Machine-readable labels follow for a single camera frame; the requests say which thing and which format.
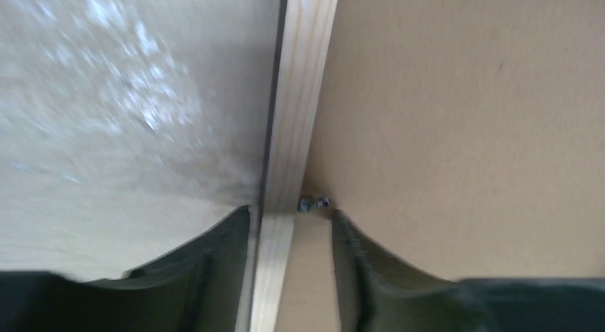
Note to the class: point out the black wooden picture frame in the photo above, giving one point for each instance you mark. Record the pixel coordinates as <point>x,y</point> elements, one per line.
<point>303,38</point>

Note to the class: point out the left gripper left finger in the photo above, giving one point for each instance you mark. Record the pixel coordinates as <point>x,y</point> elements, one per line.
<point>194,287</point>

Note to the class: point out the brown cardboard backing board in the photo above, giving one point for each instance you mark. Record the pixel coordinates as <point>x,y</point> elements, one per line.
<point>466,137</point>

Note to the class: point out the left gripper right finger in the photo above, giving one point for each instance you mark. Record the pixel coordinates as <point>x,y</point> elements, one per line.
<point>377,291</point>

